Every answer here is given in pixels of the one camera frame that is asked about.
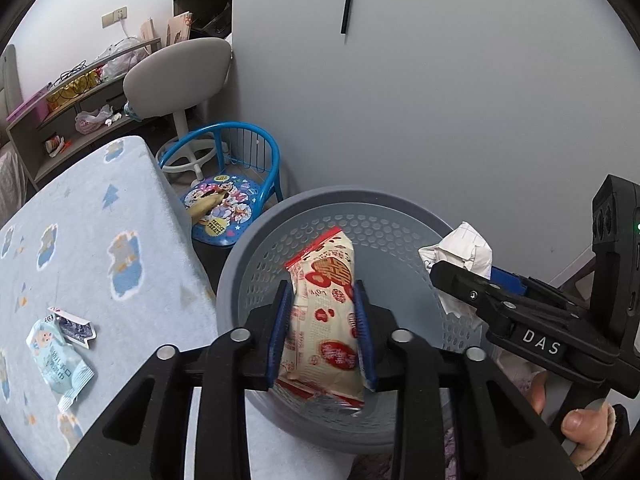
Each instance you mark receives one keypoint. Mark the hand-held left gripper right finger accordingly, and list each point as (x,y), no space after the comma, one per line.
(362,340)

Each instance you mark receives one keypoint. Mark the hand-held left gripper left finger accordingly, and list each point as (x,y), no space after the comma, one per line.
(277,340)

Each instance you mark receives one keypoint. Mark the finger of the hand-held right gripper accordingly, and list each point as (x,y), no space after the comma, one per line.
(507,280)
(465,287)

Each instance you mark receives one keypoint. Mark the white paper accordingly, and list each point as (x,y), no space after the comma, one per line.
(465,245)

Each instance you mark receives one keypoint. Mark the red and cream snack packet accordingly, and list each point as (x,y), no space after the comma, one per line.
(325,300)

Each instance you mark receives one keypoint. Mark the grey plastic waste basket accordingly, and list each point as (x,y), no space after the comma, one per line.
(380,245)

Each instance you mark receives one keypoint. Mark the person's right hand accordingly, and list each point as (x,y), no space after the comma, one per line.
(580,425)

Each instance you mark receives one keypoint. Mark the blue metal child chair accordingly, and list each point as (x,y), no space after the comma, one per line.
(225,195)

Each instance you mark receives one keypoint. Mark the small torn wrapper piece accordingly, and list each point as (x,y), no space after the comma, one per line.
(75,330)

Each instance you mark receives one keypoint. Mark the grey wardrobe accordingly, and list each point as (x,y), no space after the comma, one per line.
(450,85)

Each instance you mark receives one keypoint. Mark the light blue printed blanket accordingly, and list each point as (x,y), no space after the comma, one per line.
(100,240)

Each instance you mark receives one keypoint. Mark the light blue snack wrapper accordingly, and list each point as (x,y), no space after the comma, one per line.
(55,360)

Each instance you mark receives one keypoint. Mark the clear plastic bottle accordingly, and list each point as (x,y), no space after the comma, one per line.
(129,109)

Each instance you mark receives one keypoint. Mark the pink and white plastic bag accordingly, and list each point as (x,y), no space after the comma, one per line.
(92,120)

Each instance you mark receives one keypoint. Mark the grey swivel chair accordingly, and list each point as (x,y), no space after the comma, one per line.
(175,70)

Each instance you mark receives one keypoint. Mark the red and white small item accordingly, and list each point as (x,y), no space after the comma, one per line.
(55,145)

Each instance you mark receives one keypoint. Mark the grey shelf unit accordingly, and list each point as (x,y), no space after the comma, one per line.
(30,155)

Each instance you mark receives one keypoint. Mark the clear plastic bag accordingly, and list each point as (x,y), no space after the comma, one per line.
(120,62)

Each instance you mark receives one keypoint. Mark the yellow packaged goods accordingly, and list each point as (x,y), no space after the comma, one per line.
(70,91)

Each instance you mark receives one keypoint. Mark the pink picture board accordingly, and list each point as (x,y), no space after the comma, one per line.
(179,27)

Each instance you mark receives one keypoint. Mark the small wooden board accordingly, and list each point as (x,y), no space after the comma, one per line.
(146,30)

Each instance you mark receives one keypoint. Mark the pink flat box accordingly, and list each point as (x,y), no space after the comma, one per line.
(27,105)

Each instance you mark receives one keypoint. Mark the wall power outlet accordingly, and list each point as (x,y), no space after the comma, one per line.
(114,17)

